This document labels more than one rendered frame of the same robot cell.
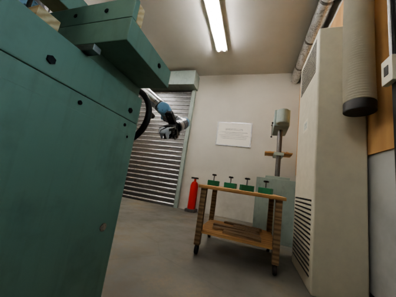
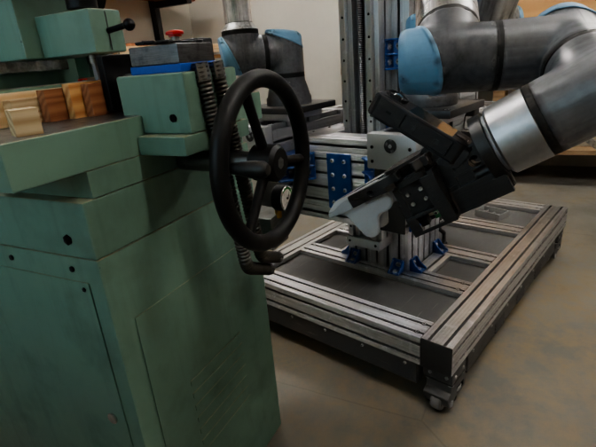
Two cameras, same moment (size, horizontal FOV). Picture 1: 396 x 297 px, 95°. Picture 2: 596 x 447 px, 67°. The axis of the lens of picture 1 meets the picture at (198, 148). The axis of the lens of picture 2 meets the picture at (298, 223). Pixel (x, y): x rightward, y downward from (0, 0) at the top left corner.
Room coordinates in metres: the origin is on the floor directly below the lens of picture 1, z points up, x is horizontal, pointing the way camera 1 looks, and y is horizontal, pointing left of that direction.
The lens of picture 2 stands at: (0.98, -0.34, 0.97)
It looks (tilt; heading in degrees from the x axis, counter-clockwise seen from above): 20 degrees down; 100
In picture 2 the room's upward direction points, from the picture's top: 5 degrees counter-clockwise
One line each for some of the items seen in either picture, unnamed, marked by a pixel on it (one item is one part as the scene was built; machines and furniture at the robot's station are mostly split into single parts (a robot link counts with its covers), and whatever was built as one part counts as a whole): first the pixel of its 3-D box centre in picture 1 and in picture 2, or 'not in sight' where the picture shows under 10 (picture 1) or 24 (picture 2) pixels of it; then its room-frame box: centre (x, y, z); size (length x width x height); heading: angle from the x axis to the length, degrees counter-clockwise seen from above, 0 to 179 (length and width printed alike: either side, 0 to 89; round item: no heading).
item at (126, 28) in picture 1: (85, 73); (149, 127); (0.59, 0.43, 0.87); 0.61 x 0.30 x 0.06; 72
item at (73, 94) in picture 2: not in sight; (124, 93); (0.53, 0.47, 0.93); 0.24 x 0.02 x 0.06; 72
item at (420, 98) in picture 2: not in sight; (427, 84); (1.14, 0.93, 0.87); 0.15 x 0.15 x 0.10
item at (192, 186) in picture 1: (192, 194); not in sight; (3.34, -0.03, 0.30); 0.19 x 0.18 x 0.60; 163
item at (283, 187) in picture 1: (277, 172); not in sight; (2.30, -1.04, 0.79); 0.62 x 0.48 x 1.58; 160
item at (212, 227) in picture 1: (238, 213); not in sight; (1.67, -0.44, 0.32); 0.66 x 0.57 x 0.64; 73
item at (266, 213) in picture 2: not in sight; (259, 226); (0.71, 0.67, 0.58); 0.12 x 0.08 x 0.08; 162
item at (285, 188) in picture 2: not in sight; (281, 201); (0.77, 0.65, 0.65); 0.06 x 0.04 x 0.08; 72
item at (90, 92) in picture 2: not in sight; (127, 94); (0.55, 0.46, 0.93); 0.18 x 0.02 x 0.05; 72
